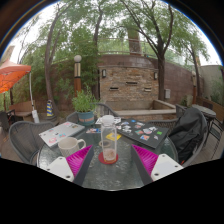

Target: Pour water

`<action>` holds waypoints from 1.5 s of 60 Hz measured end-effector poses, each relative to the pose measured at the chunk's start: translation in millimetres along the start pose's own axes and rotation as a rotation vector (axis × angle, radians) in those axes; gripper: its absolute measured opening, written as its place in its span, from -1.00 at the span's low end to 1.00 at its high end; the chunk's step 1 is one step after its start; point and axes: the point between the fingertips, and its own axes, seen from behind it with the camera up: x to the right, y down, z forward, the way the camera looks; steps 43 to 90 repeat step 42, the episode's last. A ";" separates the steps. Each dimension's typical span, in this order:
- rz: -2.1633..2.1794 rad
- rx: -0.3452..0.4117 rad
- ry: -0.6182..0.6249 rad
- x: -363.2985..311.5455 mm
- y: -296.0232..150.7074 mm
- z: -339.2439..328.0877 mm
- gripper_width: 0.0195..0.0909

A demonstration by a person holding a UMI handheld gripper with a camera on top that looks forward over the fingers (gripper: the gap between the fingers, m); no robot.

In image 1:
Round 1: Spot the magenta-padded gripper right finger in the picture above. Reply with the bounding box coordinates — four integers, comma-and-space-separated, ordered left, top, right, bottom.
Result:
130, 143, 185, 186

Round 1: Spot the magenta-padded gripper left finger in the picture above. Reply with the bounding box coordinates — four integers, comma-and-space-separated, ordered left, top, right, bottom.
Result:
45, 144, 95, 187

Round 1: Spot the clear white-capped drink bottle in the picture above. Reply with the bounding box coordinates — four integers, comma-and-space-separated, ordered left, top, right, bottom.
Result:
99, 114, 119, 164

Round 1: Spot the white ribbed mug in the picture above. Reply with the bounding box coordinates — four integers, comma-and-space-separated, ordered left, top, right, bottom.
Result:
57, 136, 87, 158

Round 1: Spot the black laptop with stickers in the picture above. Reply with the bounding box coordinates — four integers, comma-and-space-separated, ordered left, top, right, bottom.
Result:
116, 118, 170, 150

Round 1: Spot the silver laptop with stickers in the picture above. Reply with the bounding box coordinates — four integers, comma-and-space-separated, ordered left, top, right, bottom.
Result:
38, 121, 86, 148

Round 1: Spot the grey mesh garden chair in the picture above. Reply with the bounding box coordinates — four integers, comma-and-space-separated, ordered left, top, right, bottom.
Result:
146, 106, 209, 168
8, 120, 56, 166
65, 102, 120, 125

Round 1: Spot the white printed booklet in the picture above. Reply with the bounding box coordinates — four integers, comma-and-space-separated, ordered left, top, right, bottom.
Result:
95, 116, 122, 126

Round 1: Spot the black backpack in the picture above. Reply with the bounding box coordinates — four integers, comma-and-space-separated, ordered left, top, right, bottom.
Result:
175, 106, 208, 164

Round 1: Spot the green plant in teal pot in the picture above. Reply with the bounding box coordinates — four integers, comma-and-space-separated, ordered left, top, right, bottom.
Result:
71, 87, 100, 127

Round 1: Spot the blue yellow striped bollard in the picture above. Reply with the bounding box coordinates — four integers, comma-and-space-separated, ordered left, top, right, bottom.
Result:
45, 99, 55, 118

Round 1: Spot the round dark side table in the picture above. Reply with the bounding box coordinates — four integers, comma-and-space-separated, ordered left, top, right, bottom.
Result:
191, 103, 221, 148

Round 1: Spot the dark-trunked forked tree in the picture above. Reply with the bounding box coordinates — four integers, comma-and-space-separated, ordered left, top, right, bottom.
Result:
119, 0, 211, 103

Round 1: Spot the dark patio chair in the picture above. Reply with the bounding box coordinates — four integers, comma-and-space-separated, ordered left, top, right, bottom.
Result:
0, 109, 16, 132

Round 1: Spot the leaning brown-trunked tree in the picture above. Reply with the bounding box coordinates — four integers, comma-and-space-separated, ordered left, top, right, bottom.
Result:
19, 0, 111, 116

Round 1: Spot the orange canopy tent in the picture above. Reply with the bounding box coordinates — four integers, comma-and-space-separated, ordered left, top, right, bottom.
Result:
0, 59, 41, 124

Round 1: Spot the globe-topped wooden lamp post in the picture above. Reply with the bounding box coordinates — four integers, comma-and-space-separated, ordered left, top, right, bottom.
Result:
73, 54, 83, 98

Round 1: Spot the slim wooden lamp post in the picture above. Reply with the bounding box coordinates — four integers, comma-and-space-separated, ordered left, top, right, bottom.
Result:
190, 70, 198, 105

